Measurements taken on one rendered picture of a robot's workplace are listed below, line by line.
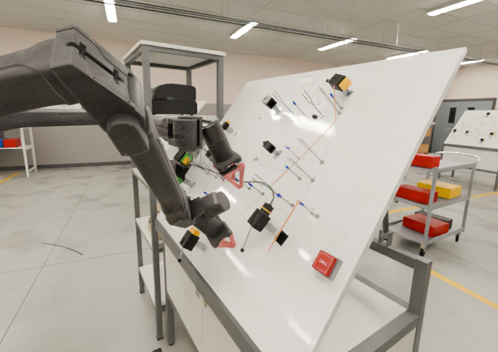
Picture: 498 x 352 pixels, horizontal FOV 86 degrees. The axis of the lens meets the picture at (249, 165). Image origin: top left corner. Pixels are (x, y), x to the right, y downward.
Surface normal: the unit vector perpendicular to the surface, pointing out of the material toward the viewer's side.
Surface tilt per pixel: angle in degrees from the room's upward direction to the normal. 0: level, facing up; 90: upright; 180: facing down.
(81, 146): 90
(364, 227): 53
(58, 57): 49
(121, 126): 135
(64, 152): 90
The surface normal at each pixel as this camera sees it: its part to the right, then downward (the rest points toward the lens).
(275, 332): -0.66, -0.52
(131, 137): 0.27, 0.82
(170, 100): 0.57, 0.17
